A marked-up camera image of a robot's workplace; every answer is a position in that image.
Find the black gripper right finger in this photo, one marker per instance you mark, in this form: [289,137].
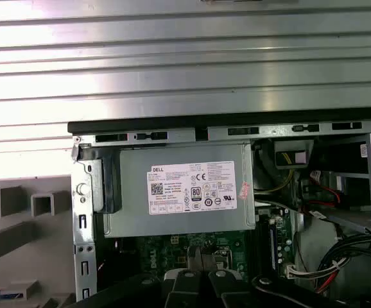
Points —
[220,288]

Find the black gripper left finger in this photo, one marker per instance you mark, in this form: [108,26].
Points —
[185,288]

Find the black RAM slot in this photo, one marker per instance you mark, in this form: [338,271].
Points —
[256,244]
[263,244]

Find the CPU socket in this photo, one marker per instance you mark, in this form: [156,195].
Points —
[233,251]

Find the green Dell motherboard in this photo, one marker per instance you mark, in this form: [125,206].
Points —
[160,253]

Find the white board connector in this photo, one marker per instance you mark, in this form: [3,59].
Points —
[290,272]

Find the black open PC case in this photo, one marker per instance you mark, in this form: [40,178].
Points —
[82,231]

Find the grey Dell power supply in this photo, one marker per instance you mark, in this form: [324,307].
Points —
[131,160]

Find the grey plastic parts rack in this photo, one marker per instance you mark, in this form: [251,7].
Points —
[44,250]

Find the grey metal drive cage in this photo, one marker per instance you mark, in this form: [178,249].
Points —
[349,218]

